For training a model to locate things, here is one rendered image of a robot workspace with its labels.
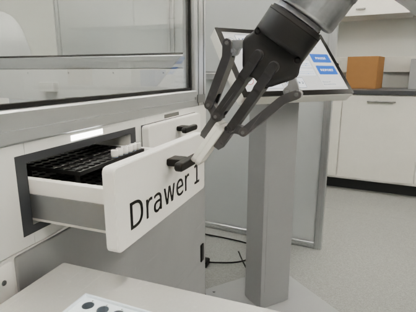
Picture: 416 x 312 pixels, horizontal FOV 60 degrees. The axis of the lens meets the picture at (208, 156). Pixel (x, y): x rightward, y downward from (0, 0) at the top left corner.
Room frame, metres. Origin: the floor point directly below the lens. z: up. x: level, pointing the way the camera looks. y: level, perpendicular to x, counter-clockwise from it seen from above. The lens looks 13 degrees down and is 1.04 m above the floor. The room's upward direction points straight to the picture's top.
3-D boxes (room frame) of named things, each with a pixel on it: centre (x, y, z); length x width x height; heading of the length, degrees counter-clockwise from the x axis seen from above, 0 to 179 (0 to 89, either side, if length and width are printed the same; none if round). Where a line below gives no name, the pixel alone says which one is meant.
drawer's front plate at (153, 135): (0.88, 0.08, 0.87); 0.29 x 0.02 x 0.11; 159
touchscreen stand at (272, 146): (1.42, -0.29, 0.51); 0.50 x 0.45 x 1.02; 28
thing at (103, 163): (0.58, 0.16, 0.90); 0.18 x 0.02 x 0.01; 159
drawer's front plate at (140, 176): (0.54, 0.07, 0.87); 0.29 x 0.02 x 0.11; 159
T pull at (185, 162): (0.53, 0.04, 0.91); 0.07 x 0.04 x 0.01; 159
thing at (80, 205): (0.62, 0.26, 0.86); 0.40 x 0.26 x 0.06; 69
